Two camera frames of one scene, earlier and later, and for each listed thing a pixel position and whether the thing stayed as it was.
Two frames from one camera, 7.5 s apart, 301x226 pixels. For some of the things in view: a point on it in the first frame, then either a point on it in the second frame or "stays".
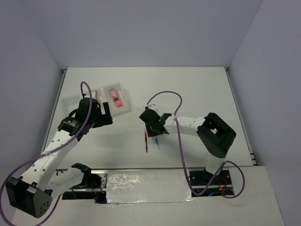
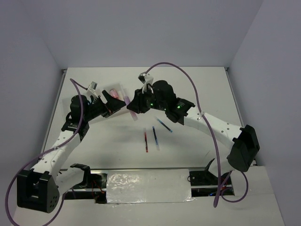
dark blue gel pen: (157, 142) stays
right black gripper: (150, 133) to (135, 105)
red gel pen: (146, 142) stays
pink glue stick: (119, 102) stays
